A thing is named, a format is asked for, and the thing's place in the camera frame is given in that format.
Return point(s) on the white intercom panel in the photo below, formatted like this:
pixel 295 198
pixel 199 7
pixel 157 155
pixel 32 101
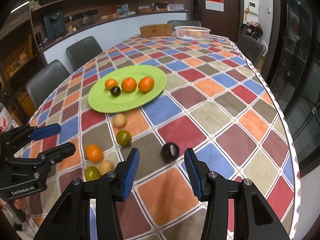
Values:
pixel 253 7

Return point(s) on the dark wooden door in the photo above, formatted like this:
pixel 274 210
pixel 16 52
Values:
pixel 230 10

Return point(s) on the orange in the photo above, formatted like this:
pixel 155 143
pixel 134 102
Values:
pixel 94 153
pixel 129 84
pixel 111 83
pixel 146 85

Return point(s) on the wicker box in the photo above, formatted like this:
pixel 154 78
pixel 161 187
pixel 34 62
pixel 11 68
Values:
pixel 156 30

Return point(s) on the green plate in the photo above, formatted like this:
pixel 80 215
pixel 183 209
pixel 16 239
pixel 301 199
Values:
pixel 112 104

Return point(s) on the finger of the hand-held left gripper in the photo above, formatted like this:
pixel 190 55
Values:
pixel 46 131
pixel 58 152

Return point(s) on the white desk lamp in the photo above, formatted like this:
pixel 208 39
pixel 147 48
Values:
pixel 141 1

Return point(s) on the black coffee machine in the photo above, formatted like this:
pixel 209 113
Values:
pixel 53 25

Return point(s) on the white mesh basket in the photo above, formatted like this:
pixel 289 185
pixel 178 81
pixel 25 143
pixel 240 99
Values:
pixel 192 36

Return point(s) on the dark bag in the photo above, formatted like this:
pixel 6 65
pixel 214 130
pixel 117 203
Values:
pixel 251 28

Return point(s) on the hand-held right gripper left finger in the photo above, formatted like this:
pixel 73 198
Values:
pixel 132 170

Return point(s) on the tan round fruit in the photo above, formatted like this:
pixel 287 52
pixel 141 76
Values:
pixel 106 167
pixel 119 120

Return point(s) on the grey chair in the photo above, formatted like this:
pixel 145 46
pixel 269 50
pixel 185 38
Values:
pixel 183 23
pixel 84 51
pixel 252 48
pixel 46 82

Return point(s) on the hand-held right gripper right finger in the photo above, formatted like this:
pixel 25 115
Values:
pixel 192 172

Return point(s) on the person's left hand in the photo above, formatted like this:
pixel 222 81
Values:
pixel 19 203

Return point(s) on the colourful checkered tablecloth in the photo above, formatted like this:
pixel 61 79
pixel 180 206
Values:
pixel 225 105

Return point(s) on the wooden shelf cabinet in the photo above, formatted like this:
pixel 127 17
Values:
pixel 100 7

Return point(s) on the dark purple plum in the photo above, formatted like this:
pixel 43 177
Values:
pixel 170 152
pixel 115 91

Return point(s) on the green round fruit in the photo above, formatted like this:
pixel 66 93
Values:
pixel 91 173
pixel 123 138

